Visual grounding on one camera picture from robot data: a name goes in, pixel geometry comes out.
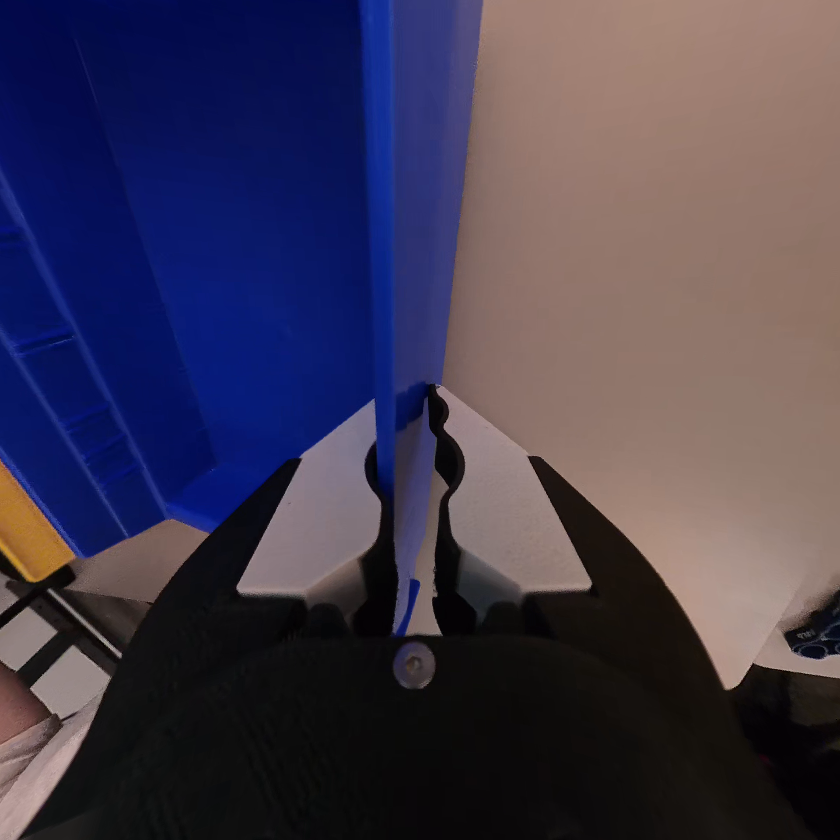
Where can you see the black chair frame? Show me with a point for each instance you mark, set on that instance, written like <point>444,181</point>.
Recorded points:
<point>62,577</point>

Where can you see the person's leg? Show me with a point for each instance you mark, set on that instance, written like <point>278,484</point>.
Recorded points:
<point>16,702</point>

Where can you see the person's white clothing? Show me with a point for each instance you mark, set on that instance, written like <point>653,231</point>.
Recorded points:
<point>33,774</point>

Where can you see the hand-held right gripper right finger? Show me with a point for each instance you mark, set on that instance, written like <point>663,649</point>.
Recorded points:
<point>512,525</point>

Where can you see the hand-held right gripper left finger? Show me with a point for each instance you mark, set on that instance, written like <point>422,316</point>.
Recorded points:
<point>315,525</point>

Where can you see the blue plastic bin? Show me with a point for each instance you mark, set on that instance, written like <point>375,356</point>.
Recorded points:
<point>229,229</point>

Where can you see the blue printed object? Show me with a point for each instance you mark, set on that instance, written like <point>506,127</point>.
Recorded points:
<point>817,636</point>

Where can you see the yellow plastic bin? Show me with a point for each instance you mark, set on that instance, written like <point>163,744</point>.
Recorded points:
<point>26,531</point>

